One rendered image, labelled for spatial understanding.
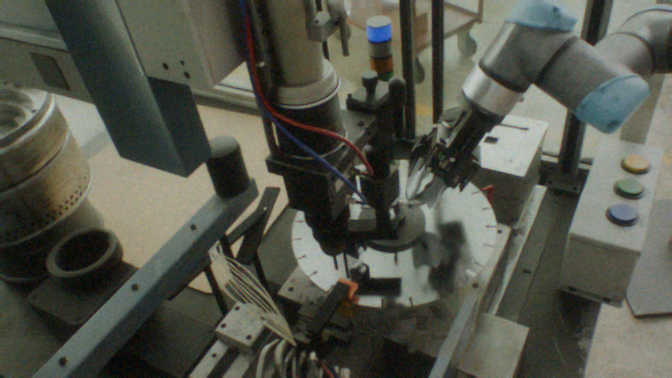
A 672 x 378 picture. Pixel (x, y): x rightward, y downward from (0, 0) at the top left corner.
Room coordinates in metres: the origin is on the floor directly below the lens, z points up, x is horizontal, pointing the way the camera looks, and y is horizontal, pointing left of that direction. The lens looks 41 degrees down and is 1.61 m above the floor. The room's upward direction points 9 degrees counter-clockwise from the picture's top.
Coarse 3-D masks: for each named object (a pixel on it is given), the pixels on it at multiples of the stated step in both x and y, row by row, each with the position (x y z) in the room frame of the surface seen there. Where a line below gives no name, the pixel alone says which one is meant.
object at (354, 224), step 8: (376, 216) 0.56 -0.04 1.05; (384, 216) 0.56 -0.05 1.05; (352, 224) 0.58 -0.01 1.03; (360, 224) 0.57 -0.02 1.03; (368, 224) 0.57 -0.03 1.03; (376, 224) 0.56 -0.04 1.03; (384, 224) 0.56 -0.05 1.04; (392, 224) 0.56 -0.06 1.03; (352, 232) 0.56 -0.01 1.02; (360, 232) 0.56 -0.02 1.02; (368, 232) 0.56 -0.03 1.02; (376, 232) 0.56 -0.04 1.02; (384, 232) 0.55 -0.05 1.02; (392, 232) 0.55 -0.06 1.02; (352, 240) 0.56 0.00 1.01; (360, 240) 0.56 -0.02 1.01; (368, 240) 0.56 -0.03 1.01; (376, 240) 0.56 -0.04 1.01; (352, 248) 0.56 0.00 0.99; (352, 256) 0.57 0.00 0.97
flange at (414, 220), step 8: (400, 208) 0.65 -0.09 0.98; (408, 208) 0.66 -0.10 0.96; (416, 208) 0.66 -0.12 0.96; (360, 216) 0.66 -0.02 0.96; (368, 216) 0.66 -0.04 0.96; (400, 216) 0.63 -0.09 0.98; (408, 216) 0.64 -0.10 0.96; (416, 216) 0.64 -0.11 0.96; (424, 216) 0.64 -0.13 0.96; (400, 224) 0.62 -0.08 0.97; (408, 224) 0.62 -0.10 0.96; (416, 224) 0.62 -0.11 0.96; (424, 224) 0.62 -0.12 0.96; (400, 232) 0.61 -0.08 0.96; (408, 232) 0.61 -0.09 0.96; (416, 232) 0.60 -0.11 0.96; (384, 240) 0.60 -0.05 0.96; (392, 240) 0.60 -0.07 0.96; (400, 240) 0.59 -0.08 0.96; (408, 240) 0.59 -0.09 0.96; (416, 240) 0.59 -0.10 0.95; (384, 248) 0.59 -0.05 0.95; (392, 248) 0.59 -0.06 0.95
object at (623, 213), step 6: (618, 204) 0.65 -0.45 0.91; (624, 204) 0.64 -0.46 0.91; (612, 210) 0.63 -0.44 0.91; (618, 210) 0.63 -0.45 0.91; (624, 210) 0.63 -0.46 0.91; (630, 210) 0.63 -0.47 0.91; (612, 216) 0.62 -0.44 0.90; (618, 216) 0.62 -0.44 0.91; (624, 216) 0.62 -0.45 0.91; (630, 216) 0.61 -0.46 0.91; (624, 222) 0.61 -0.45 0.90; (630, 222) 0.61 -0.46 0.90
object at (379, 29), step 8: (376, 16) 0.96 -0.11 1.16; (384, 16) 0.96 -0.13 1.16; (368, 24) 0.94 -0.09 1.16; (376, 24) 0.93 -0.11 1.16; (384, 24) 0.93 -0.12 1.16; (368, 32) 0.93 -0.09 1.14; (376, 32) 0.92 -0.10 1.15; (384, 32) 0.92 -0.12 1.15; (376, 40) 0.92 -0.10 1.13; (384, 40) 0.92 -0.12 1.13
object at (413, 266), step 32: (416, 192) 0.71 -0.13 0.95; (448, 192) 0.69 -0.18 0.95; (480, 192) 0.68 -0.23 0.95; (448, 224) 0.62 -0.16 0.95; (480, 224) 0.61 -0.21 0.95; (320, 256) 0.59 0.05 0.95; (384, 256) 0.57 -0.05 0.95; (416, 256) 0.56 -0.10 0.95; (448, 256) 0.55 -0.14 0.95; (480, 256) 0.54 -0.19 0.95; (384, 288) 0.51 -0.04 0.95; (416, 288) 0.50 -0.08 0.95; (448, 288) 0.50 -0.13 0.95
